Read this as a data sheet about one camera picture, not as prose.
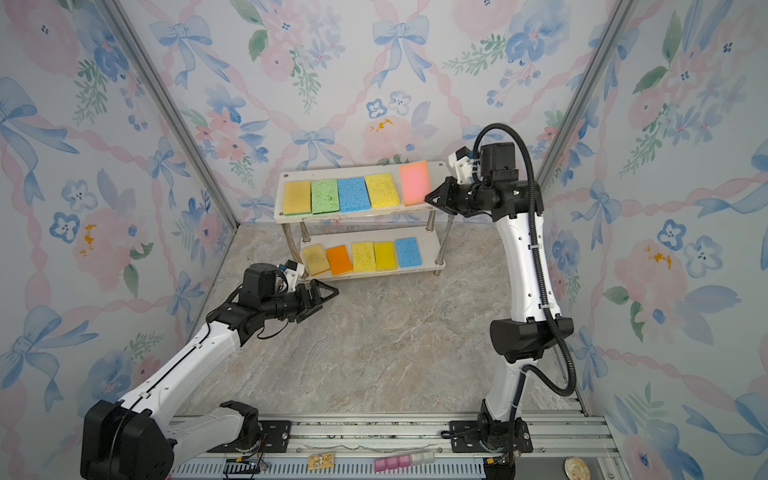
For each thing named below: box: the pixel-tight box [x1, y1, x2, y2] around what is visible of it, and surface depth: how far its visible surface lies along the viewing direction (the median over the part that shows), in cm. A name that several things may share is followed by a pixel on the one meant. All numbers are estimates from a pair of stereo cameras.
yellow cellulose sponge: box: [352, 242, 376, 273], surface depth 102 cm
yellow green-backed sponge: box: [284, 180, 312, 216], surface depth 78 cm
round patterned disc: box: [564, 456, 591, 480], surface depth 71 cm
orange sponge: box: [326, 245, 353, 275], surface depth 102 cm
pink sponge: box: [400, 160, 431, 207], surface depth 73 cm
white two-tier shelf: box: [274, 161, 453, 282], surface depth 83 cm
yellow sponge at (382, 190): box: [364, 173, 400, 208], surface depth 81 cm
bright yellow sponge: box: [373, 241, 397, 271], surface depth 103 cm
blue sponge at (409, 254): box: [396, 237, 423, 268], surface depth 105 cm
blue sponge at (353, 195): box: [338, 177, 371, 213], surface depth 80 cm
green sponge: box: [311, 179, 340, 215], surface depth 78 cm
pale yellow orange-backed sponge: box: [302, 243, 331, 276], surface depth 101 cm
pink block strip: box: [373, 452, 435, 473], surface depth 70 cm
